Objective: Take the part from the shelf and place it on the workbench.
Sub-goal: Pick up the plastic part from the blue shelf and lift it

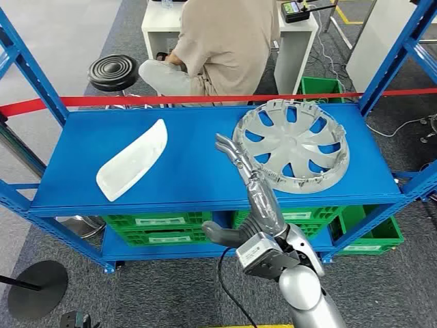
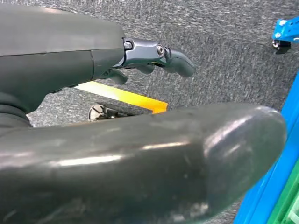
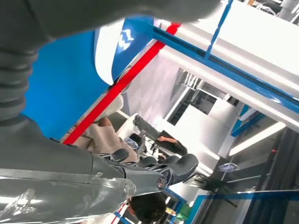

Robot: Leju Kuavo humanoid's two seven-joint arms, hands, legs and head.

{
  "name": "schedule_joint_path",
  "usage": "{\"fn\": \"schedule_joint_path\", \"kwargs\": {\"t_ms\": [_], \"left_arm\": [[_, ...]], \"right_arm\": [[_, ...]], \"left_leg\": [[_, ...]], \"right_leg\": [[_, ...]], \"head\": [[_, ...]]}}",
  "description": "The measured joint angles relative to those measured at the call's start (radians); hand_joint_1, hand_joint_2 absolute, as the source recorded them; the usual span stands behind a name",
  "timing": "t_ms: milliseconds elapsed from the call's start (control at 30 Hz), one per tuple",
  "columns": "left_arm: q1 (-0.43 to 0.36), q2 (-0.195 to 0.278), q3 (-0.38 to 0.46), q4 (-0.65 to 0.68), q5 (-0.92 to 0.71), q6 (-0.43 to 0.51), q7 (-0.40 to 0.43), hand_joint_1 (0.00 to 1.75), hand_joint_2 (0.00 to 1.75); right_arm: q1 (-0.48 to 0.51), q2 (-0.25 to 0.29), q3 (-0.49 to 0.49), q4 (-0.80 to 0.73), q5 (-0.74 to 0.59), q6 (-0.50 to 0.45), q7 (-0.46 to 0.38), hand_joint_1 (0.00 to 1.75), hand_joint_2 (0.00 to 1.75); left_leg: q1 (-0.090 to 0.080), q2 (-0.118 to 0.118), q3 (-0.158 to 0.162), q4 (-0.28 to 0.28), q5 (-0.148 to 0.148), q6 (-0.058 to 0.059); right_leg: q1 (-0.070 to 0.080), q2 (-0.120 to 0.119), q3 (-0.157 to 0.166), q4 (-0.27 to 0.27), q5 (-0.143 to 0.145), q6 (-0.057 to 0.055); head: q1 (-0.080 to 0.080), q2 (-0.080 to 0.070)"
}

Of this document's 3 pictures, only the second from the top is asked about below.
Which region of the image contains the blue steel shelf rack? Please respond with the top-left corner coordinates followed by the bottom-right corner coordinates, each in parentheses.
top-left (233, 17), bottom-right (299, 224)

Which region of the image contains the green plastic crate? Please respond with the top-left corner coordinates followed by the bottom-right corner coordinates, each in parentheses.
top-left (267, 158), bottom-right (299, 224)

